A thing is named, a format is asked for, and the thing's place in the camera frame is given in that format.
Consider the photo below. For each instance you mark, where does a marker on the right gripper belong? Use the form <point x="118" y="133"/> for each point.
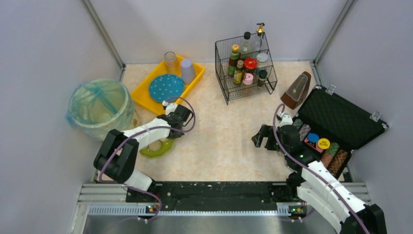
<point x="267" y="138"/>

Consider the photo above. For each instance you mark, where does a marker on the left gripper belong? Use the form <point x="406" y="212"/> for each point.
<point x="180" y="117"/>

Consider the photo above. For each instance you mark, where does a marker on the green dotted plate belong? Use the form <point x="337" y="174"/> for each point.
<point x="166" y="147"/>

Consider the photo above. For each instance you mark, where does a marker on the blue dotted plate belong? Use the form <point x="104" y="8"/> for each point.
<point x="166" y="87"/>

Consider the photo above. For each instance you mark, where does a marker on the pink transparent cup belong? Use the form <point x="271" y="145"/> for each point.
<point x="172" y="67"/>

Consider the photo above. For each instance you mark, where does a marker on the purple plastic cup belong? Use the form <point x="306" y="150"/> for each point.
<point x="187" y="71"/>

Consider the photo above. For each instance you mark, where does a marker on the blue transparent cup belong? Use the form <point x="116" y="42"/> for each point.
<point x="170" y="56"/>

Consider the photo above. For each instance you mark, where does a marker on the pink lid spice jar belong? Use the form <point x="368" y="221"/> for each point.
<point x="248" y="79"/>

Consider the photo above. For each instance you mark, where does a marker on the small yellow oil bottle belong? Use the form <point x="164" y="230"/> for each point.
<point x="238" y="74"/>

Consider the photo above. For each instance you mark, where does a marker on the small black lid jar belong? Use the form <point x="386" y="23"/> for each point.
<point x="262" y="78"/>

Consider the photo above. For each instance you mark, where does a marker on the red lid sauce jar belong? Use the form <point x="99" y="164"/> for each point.
<point x="250" y="65"/>

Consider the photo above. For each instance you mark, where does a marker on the silver lid white can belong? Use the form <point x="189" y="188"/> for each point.
<point x="262" y="62"/>

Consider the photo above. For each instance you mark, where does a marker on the yellow cap sauce bottle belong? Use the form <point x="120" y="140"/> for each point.
<point x="233" y="59"/>

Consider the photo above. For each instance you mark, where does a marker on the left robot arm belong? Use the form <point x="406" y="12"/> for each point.
<point x="117" y="155"/>

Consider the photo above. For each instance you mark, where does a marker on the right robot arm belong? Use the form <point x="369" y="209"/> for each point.
<point x="315" y="160"/>

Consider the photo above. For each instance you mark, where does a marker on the yellow plastic tray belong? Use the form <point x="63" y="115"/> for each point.
<point x="140" y="94"/>

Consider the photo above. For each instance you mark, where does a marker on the brown metronome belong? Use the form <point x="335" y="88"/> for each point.
<point x="297" y="91"/>

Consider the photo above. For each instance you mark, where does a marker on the black poker chip case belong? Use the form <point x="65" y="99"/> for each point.
<point x="331" y="128"/>

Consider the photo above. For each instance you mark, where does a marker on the trash bin with green bag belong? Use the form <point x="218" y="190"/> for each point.
<point x="98" y="106"/>

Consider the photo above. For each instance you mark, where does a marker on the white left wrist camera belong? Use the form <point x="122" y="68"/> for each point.
<point x="169" y="107"/>

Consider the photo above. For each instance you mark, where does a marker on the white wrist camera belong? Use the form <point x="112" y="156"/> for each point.
<point x="284" y="119"/>
<point x="169" y="107"/>

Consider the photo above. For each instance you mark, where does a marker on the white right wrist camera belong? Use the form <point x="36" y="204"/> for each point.
<point x="284" y="119"/>

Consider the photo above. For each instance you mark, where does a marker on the black wire rack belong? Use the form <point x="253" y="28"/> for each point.
<point x="230" y="90"/>

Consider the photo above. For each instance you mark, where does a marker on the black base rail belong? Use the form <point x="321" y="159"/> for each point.
<point x="194" y="199"/>

